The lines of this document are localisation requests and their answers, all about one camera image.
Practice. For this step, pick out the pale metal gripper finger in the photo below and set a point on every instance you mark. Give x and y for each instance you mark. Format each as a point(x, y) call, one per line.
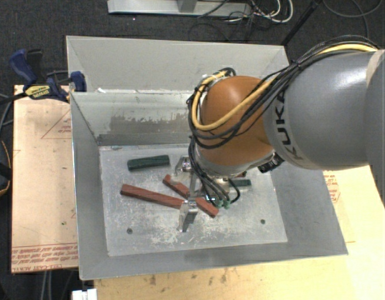
point(192, 215)
point(183, 220)

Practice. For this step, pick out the dark green flat block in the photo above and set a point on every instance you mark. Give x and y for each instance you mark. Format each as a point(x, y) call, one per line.
point(242, 183)
point(148, 162)

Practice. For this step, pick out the red-brown flat block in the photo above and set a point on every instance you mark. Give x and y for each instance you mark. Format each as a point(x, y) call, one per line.
point(177, 186)
point(148, 195)

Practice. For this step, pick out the grey metal bin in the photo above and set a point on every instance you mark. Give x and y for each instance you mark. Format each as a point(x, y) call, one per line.
point(148, 230)

